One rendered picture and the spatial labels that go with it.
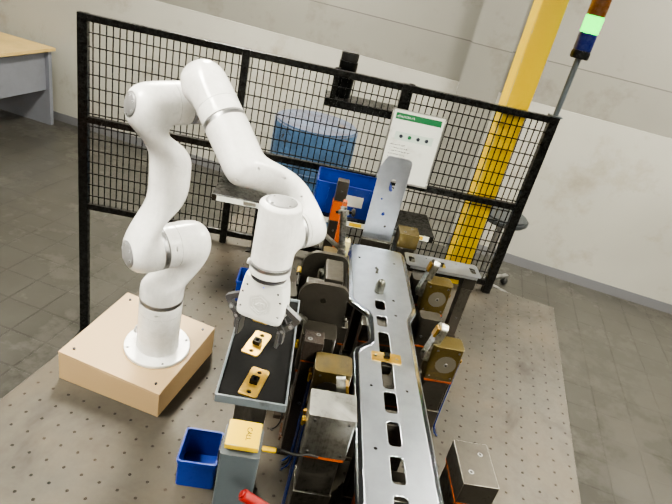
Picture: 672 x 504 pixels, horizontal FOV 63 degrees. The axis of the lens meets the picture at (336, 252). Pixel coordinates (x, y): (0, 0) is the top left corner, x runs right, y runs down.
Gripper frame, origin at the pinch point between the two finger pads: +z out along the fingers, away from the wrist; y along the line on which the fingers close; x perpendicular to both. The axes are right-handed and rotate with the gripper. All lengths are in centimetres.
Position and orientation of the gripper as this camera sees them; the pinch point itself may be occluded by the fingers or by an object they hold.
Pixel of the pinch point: (258, 334)
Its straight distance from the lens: 120.6
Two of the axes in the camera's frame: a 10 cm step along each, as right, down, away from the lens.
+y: 9.4, 3.1, -1.6
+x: 2.8, -4.0, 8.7
